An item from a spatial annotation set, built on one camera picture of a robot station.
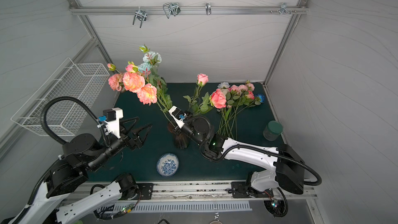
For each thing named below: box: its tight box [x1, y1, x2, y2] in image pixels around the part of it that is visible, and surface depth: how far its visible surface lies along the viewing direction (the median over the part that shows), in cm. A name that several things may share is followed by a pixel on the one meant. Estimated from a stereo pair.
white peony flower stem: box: [217, 81, 231, 90], surface depth 117 cm
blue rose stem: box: [256, 93, 265, 104], surface depth 110 cm
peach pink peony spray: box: [106, 61, 175, 126], surface depth 50 cm
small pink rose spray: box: [217, 80, 262, 140], surface depth 110 cm
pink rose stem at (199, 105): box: [182, 73, 213, 116], surface depth 70 cm
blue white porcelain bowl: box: [156, 152, 180, 177], surface depth 82 cm
